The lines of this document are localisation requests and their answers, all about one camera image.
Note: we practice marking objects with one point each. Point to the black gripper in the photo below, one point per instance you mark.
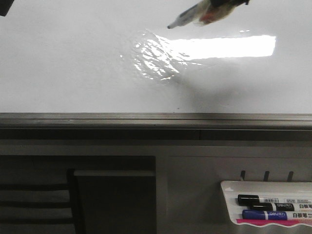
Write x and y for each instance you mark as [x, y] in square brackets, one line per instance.
[218, 3]

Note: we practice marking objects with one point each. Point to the white marker with tape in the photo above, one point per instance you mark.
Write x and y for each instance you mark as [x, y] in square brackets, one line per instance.
[203, 12]

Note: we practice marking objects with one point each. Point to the white whiteboard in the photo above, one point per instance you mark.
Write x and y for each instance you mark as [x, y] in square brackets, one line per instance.
[99, 56]

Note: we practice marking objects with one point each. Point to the grey whiteboard ledge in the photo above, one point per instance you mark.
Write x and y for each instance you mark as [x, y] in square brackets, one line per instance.
[156, 126]

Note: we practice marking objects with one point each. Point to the left black hook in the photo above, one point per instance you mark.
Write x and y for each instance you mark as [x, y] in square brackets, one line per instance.
[242, 175]

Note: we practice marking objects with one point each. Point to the black hook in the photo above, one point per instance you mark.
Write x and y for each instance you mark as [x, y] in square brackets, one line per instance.
[242, 175]
[266, 176]

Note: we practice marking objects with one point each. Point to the middle black hook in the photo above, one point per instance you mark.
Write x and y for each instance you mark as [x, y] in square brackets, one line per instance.
[266, 176]

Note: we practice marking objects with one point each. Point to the upper black-capped marker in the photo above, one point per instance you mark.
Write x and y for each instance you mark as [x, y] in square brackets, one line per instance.
[249, 199]

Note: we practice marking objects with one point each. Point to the black-capped marker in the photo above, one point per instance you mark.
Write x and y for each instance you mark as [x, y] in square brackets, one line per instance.
[249, 199]
[281, 207]

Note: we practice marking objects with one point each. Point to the white plastic marker tray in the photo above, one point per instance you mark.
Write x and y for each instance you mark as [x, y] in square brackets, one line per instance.
[231, 189]

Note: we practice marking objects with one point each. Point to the lower black-capped marker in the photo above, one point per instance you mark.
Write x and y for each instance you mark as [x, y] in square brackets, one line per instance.
[281, 207]

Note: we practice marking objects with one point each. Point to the blue-capped marker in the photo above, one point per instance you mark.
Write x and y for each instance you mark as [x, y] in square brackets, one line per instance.
[276, 215]

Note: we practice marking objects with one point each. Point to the black slatted chair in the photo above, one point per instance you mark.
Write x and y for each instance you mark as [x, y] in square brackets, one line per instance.
[74, 203]

